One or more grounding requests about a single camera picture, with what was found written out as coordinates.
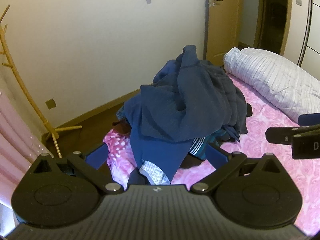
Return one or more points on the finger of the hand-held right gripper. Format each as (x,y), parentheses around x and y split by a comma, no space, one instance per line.
(280,133)
(310,119)

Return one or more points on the teal garment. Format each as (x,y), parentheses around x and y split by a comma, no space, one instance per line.
(122,112)

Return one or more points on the wooden door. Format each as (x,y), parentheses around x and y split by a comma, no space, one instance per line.
(225,30)

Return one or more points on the dark navy garment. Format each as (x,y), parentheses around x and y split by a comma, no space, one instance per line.
(175,105)

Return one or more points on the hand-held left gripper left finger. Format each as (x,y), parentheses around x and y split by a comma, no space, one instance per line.
(96,155)

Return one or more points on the wooden coat rack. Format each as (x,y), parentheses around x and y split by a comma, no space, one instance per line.
(51,132)

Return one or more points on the pink curtain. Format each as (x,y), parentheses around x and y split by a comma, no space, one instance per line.
(15,150)

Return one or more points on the royal blue garment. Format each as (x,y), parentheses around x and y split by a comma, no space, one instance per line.
(155,155)

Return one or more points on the wooden door frame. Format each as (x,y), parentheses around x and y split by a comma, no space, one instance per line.
(287,17)

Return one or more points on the white wardrobe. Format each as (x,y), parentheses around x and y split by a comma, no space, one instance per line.
(312,25)

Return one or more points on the white blue patterned garment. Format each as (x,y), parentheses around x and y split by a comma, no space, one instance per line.
(155,173)

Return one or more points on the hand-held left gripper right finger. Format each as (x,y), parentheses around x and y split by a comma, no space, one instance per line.
(216,155)

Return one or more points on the dark brown cloth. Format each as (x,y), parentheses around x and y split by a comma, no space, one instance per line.
(122,127)

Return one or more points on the beige low wall socket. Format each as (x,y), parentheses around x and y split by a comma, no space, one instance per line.
(50,104)

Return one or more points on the blue white striped garment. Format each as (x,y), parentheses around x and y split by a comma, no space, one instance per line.
(197,146)

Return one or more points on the pink floral bed sheet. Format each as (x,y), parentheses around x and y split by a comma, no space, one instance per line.
(262,135)

